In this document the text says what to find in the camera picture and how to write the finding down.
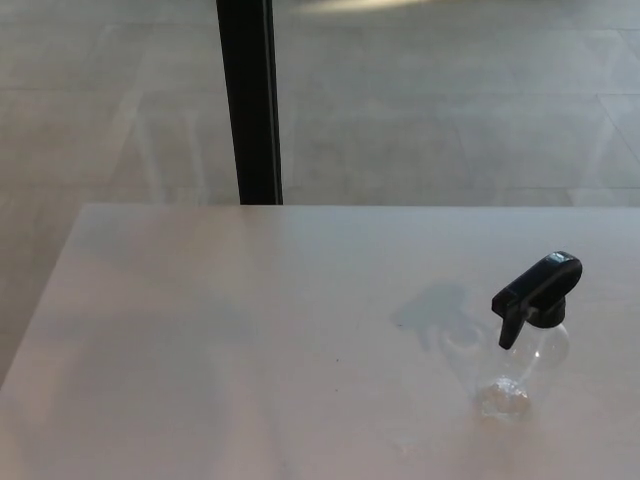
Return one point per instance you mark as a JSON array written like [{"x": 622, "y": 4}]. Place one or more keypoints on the black trigger sprayer lid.
[{"x": 537, "y": 287}]

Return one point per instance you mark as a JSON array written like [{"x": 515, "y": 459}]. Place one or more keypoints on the clear plastic spray bottle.
[{"x": 540, "y": 360}]

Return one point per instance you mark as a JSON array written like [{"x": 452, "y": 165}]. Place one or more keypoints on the black window frame post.
[{"x": 250, "y": 100}]

